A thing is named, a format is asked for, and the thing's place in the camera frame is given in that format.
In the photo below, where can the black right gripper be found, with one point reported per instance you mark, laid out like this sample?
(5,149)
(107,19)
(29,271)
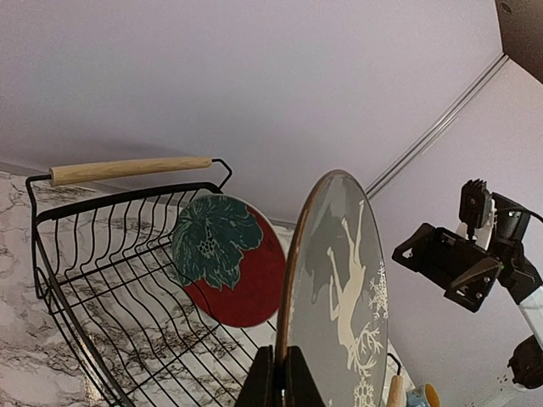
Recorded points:
(465,271)

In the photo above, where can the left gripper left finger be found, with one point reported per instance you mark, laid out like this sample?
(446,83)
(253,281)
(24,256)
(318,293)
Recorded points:
(257,390)

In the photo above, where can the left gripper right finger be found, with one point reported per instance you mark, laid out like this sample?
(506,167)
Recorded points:
(300,389)

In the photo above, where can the grey reindeer plate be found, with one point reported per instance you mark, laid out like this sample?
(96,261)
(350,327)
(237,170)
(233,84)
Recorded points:
(334,306)

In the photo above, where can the black wire dish rack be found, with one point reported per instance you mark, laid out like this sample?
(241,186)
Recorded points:
(104,269)

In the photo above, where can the red teal floral plate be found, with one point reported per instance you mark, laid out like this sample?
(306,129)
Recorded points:
(229,260)

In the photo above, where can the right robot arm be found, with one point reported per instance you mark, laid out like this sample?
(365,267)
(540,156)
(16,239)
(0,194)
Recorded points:
(511,222)

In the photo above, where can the blue mug yellow inside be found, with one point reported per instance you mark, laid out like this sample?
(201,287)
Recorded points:
(423,396)

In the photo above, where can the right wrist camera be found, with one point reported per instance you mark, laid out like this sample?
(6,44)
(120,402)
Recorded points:
(476,213)

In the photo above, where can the right aluminium frame post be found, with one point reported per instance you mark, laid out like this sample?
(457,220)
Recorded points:
(422,144)

